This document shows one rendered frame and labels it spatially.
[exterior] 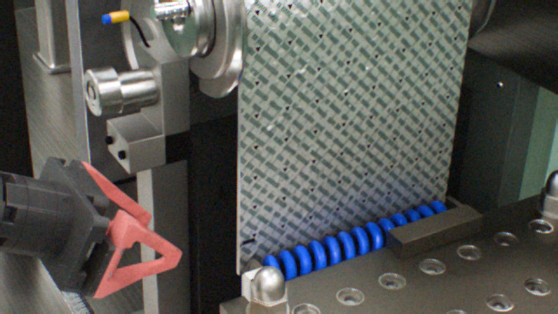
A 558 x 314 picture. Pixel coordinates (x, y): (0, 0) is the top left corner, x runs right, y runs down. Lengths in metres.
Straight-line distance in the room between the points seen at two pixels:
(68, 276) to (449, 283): 0.33
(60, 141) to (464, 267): 0.66
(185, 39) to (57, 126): 0.62
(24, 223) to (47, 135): 0.65
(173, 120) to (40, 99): 0.64
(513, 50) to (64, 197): 0.48
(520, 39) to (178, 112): 0.35
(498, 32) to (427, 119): 0.14
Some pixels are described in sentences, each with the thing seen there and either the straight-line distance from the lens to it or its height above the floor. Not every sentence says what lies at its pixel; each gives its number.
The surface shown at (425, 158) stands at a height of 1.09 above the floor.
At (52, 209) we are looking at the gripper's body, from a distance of 0.69.
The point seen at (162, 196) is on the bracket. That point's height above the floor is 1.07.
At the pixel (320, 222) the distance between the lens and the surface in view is 0.85.
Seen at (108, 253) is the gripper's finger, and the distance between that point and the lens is 0.69.
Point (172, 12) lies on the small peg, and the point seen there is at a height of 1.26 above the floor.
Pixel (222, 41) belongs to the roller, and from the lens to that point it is 0.72.
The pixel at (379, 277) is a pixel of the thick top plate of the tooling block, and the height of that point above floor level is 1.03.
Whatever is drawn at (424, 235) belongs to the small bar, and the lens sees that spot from 0.85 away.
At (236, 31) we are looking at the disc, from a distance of 0.71.
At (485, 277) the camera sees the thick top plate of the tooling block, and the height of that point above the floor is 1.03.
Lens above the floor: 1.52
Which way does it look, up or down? 30 degrees down
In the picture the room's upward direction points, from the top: 2 degrees clockwise
